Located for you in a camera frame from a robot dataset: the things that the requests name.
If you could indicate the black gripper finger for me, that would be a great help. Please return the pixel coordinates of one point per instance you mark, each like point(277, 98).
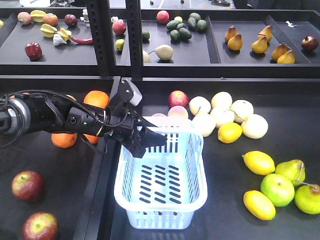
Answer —
point(150, 138)
point(142, 122)

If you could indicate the black wood produce stand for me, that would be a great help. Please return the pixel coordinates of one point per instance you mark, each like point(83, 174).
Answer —
point(253, 54)

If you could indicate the light blue plastic basket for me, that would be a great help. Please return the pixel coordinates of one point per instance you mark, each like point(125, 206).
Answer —
point(164, 188)

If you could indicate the red bell pepper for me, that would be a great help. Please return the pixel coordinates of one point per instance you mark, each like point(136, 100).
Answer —
point(34, 51)

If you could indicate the small orange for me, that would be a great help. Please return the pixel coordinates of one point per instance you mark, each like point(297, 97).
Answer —
point(92, 138)
point(63, 140)

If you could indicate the red apple middle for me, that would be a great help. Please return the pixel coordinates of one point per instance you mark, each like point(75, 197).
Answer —
point(28, 186)

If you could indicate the yellow lemon middle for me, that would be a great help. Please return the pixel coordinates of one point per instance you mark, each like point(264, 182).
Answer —
point(259, 162)

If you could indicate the small orange right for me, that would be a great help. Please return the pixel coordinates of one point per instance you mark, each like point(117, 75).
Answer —
point(92, 138)

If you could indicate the red apple by pears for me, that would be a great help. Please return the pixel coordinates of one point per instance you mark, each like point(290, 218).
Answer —
point(178, 98)

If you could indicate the large orange right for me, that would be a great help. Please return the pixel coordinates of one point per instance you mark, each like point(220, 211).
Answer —
point(97, 98)

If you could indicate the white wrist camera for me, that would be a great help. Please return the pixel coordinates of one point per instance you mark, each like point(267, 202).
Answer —
point(129, 92)

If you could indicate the green pear upper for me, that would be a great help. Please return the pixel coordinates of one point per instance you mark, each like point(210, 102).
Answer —
point(294, 170)

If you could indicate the green apple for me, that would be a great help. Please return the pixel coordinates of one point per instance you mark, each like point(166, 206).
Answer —
point(278, 189)

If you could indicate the small orange left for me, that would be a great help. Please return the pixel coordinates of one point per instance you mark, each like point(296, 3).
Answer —
point(63, 140)

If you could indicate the yellow lemon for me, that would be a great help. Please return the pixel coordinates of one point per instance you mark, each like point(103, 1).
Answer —
point(259, 162)
point(259, 205)
point(229, 132)

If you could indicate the green pear right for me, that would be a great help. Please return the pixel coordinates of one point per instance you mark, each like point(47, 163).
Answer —
point(307, 198)

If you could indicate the pink peach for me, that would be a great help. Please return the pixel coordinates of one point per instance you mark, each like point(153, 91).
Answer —
point(178, 111)

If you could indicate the red apple front right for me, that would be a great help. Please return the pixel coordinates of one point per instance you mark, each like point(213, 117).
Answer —
point(41, 226)

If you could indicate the white garlic bulb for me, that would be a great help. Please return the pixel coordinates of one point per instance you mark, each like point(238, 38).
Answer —
point(58, 40)

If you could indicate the yellow lemon lower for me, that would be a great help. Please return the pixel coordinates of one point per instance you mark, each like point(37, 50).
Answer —
point(259, 205)

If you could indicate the yellow lemon upper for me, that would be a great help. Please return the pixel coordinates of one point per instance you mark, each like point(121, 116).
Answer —
point(229, 132)

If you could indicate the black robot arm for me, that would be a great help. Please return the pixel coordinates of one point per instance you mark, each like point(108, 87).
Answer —
point(44, 110)

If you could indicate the green pear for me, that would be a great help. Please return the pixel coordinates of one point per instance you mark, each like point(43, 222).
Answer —
point(307, 198)
point(294, 170)

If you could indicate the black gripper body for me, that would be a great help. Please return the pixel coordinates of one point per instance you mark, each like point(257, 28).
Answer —
point(121, 124)

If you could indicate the red chili pepper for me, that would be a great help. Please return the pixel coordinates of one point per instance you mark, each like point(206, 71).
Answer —
point(81, 41)

